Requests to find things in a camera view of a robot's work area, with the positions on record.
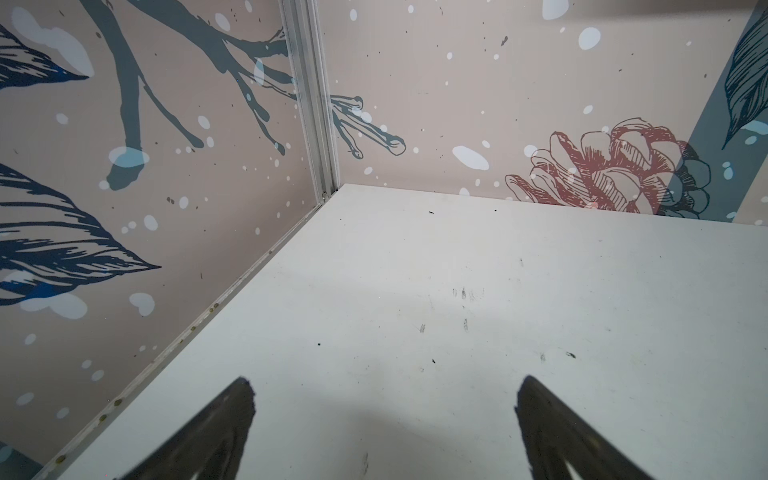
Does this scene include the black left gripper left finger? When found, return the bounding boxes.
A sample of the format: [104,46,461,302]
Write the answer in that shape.
[123,377,256,480]

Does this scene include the aluminium corner frame post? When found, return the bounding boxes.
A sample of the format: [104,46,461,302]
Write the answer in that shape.
[279,0,340,205]

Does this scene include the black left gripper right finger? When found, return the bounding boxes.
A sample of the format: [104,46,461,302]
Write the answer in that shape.
[515,375,649,480]

